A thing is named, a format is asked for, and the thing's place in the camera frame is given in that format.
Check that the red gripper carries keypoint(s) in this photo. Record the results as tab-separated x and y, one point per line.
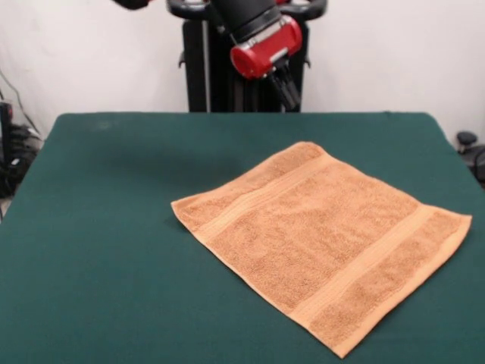
265	49

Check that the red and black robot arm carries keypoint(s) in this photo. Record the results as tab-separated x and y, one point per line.
242	15

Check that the black electronics box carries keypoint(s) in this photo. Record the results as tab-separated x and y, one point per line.
5	121

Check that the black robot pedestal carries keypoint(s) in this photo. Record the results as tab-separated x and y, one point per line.
212	76

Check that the orange terry towel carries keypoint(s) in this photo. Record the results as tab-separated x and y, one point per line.
322	246

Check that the dark green table cloth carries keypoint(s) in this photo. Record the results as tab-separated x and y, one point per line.
94	246

